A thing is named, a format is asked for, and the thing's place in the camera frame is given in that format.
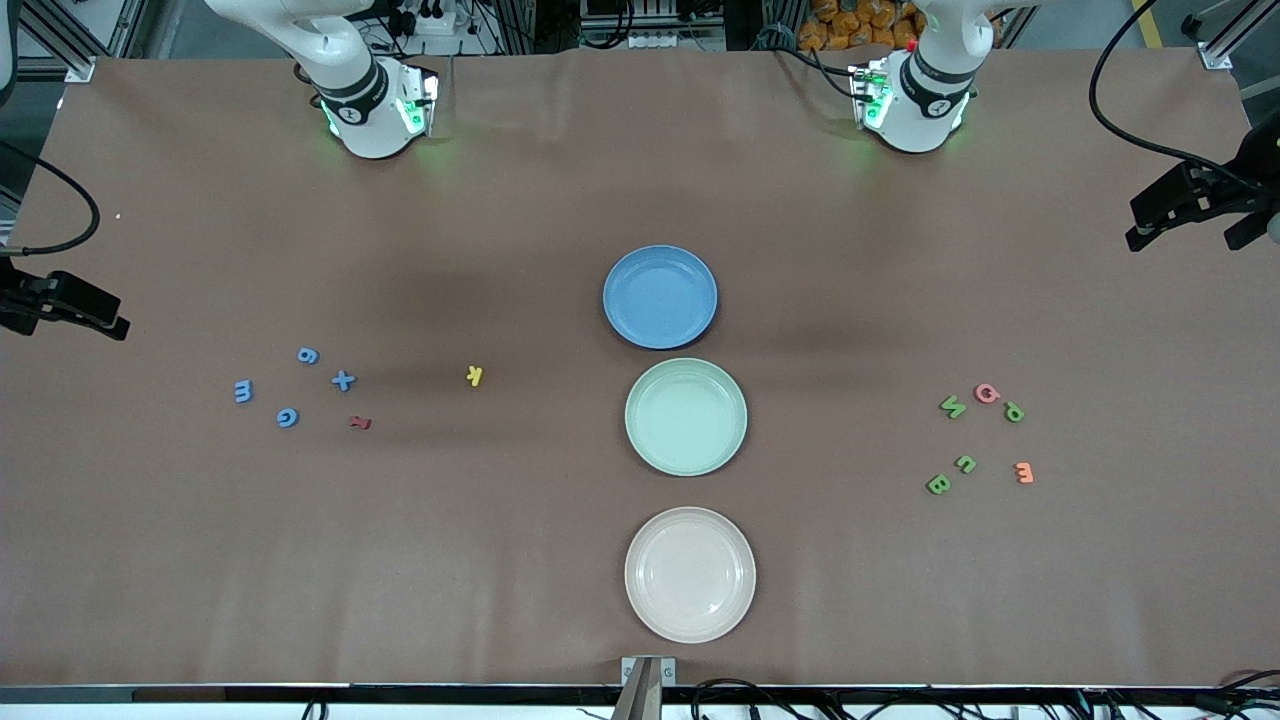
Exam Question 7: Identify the pale pink plate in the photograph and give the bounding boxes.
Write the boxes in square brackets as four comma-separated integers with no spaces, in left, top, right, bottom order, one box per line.
[624,506,757,644]

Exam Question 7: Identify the blue plate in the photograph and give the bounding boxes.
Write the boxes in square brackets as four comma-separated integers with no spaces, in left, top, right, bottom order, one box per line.
[602,245,719,351]

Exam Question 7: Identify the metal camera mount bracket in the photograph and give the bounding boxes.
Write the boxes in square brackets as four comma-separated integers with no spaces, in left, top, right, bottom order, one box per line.
[612,656,678,720]

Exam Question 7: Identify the metal table edge rail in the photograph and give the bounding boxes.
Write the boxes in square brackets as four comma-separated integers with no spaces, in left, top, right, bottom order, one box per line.
[0,683,1280,706]

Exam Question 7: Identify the black cables under table edge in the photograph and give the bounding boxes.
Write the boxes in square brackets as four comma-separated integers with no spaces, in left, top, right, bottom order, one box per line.
[690,678,1280,720]

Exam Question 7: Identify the light green plate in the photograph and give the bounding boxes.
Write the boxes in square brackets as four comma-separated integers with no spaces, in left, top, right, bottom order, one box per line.
[624,357,748,477]

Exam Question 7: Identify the aluminium frame post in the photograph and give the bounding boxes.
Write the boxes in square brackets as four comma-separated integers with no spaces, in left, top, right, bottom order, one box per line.
[20,0,136,83]
[1180,0,1280,71]

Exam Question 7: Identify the brown paper table cover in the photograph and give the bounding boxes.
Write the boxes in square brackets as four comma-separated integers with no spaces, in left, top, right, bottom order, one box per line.
[0,48,1280,689]

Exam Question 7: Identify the bag of orange fruits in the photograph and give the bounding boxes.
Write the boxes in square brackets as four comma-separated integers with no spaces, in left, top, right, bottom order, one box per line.
[797,0,926,51]

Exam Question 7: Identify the white power strip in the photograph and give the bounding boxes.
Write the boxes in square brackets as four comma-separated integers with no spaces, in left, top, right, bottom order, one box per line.
[400,0,471,36]

